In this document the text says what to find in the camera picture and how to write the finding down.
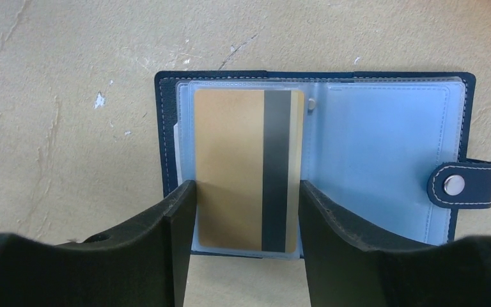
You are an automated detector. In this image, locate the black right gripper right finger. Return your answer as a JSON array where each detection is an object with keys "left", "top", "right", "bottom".
[{"left": 299, "top": 180, "right": 491, "bottom": 306}]

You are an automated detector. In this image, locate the blue leather card holder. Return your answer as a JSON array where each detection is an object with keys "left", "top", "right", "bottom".
[{"left": 154, "top": 70, "right": 491, "bottom": 259}]

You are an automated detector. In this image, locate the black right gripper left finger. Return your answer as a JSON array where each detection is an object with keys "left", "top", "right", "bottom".
[{"left": 0, "top": 180, "right": 196, "bottom": 306}]

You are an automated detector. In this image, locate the gold card magnetic stripe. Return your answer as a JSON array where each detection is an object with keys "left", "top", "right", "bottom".
[{"left": 194, "top": 89, "right": 305, "bottom": 253}]

